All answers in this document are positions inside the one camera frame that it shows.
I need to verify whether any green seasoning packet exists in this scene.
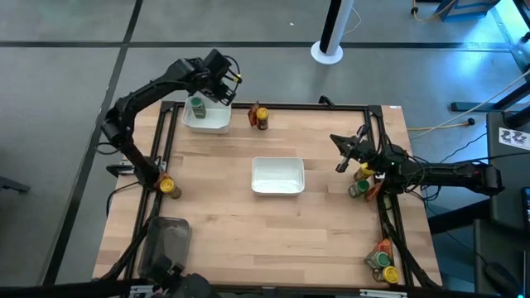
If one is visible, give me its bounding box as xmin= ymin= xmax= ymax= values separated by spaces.
xmin=364 ymin=250 xmax=393 ymax=270

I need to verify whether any black mounting plate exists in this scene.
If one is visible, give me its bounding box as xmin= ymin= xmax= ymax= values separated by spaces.
xmin=105 ymin=164 xmax=136 ymax=177

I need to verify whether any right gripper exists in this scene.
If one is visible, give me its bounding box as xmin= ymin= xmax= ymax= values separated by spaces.
xmin=330 ymin=125 xmax=390 ymax=174

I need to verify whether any white and black pole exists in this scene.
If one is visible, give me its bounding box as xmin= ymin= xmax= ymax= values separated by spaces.
xmin=310 ymin=0 xmax=357 ymax=66

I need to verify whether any smoky clear plastic bin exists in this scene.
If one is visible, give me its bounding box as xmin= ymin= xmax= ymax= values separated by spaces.
xmin=137 ymin=216 xmax=193 ymax=279

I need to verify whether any white paper sheet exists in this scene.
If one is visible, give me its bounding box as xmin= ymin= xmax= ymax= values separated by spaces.
xmin=498 ymin=127 xmax=530 ymax=151

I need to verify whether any silver bracket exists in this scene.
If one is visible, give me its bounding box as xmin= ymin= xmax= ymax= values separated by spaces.
xmin=359 ymin=288 xmax=409 ymax=298
xmin=129 ymin=284 xmax=158 ymax=298

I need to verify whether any phone screen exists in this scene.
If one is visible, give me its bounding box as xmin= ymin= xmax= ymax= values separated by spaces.
xmin=522 ymin=186 xmax=530 ymax=227

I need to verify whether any white plastic bin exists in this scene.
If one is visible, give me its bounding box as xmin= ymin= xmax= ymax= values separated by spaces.
xmin=251 ymin=156 xmax=306 ymax=196
xmin=181 ymin=95 xmax=233 ymax=134

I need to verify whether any grey metal frame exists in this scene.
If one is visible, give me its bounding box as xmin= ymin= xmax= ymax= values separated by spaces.
xmin=488 ymin=0 xmax=530 ymax=74

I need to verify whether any black metal crossbar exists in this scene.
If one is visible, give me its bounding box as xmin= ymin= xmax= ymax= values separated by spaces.
xmin=0 ymin=279 xmax=530 ymax=298

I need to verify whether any thin white cable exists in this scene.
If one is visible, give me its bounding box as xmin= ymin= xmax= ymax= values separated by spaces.
xmin=345 ymin=7 xmax=364 ymax=36

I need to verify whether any beige cable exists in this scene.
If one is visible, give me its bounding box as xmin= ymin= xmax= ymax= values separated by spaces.
xmin=407 ymin=69 xmax=530 ymax=141

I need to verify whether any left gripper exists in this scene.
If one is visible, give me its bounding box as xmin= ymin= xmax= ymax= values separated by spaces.
xmin=194 ymin=48 xmax=238 ymax=107

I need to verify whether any yellow cable with black plug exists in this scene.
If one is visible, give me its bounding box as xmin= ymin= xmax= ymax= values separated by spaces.
xmin=407 ymin=118 xmax=476 ymax=132

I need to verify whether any black desk foot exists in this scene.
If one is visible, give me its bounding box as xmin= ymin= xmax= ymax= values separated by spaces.
xmin=450 ymin=80 xmax=530 ymax=113

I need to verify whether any black cable with yellow tag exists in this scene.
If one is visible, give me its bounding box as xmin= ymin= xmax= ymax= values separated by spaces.
xmin=223 ymin=55 xmax=244 ymax=84

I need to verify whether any black desk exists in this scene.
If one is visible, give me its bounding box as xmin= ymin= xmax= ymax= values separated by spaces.
xmin=471 ymin=110 xmax=530 ymax=298

